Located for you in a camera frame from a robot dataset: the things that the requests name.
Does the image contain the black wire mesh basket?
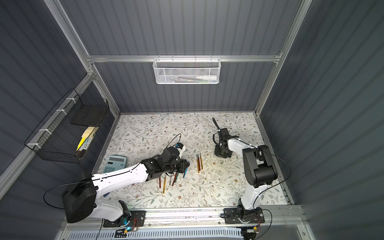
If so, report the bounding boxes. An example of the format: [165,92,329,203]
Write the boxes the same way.
[24,90,109,164]

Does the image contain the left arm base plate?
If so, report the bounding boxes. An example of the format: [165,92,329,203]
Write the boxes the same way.
[103,211,147,228]

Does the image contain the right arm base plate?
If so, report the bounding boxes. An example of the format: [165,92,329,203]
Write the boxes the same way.
[220,208,265,225]

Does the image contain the yellow sticky notes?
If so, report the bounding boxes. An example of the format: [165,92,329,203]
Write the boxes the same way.
[77,127,99,151]

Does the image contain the black notebook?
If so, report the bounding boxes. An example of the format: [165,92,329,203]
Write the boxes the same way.
[70,105,106,127]

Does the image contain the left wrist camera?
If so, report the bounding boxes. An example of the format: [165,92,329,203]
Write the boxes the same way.
[175,143,186,158]

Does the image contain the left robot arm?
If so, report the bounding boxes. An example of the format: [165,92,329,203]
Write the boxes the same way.
[62,143,190,227]

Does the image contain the white wire mesh basket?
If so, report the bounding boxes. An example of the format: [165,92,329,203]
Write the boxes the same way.
[153,58,222,85]

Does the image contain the white marker in basket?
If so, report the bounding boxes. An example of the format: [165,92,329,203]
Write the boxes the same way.
[196,75,218,82]

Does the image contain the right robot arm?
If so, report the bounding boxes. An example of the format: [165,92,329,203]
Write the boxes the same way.
[213,128,278,218]

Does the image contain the light blue calculator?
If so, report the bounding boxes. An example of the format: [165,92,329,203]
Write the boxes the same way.
[103,155,127,174]

